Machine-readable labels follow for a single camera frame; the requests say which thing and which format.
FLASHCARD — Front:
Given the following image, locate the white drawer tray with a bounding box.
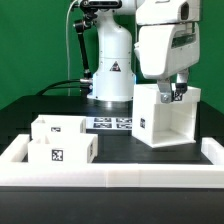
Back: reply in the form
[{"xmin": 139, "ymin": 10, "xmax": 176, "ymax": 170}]
[
  {"xmin": 28, "ymin": 133, "xmax": 98, "ymax": 164},
  {"xmin": 31, "ymin": 115, "xmax": 86, "ymax": 139}
]

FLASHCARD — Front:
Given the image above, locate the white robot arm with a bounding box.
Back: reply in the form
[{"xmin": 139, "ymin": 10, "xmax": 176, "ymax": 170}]
[{"xmin": 79, "ymin": 0, "xmax": 201, "ymax": 103}]

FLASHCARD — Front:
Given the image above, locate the white marker tag sheet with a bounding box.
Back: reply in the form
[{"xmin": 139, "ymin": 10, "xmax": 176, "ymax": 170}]
[{"xmin": 86, "ymin": 117, "xmax": 132, "ymax": 130}]

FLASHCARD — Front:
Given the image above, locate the white drawer cabinet box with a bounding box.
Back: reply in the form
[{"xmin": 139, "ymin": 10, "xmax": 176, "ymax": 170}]
[{"xmin": 132, "ymin": 84, "xmax": 201, "ymax": 148}]

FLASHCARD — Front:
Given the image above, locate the white rear drawer tray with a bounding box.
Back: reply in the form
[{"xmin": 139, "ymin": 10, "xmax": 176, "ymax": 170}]
[{"xmin": 31, "ymin": 115, "xmax": 86, "ymax": 139}]

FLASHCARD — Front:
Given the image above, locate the white workspace border frame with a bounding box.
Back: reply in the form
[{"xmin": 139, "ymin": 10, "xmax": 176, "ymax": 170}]
[{"xmin": 0, "ymin": 134, "xmax": 224, "ymax": 189}]

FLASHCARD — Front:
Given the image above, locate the black cable bundle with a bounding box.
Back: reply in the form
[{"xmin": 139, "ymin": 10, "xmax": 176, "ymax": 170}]
[{"xmin": 35, "ymin": 78, "xmax": 94, "ymax": 97}]

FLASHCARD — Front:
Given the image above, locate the white cable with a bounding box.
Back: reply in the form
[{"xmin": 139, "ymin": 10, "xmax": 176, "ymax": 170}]
[{"xmin": 65, "ymin": 0, "xmax": 80, "ymax": 97}]

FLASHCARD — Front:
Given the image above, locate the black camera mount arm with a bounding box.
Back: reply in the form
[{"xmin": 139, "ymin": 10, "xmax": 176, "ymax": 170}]
[{"xmin": 74, "ymin": 0, "xmax": 122, "ymax": 79}]

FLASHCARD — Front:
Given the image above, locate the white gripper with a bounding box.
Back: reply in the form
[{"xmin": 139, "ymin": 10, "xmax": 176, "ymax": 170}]
[{"xmin": 135, "ymin": 23, "xmax": 200, "ymax": 103}]

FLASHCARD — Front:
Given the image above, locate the white front drawer tray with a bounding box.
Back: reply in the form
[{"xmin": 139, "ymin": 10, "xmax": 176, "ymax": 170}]
[{"xmin": 28, "ymin": 133, "xmax": 98, "ymax": 164}]

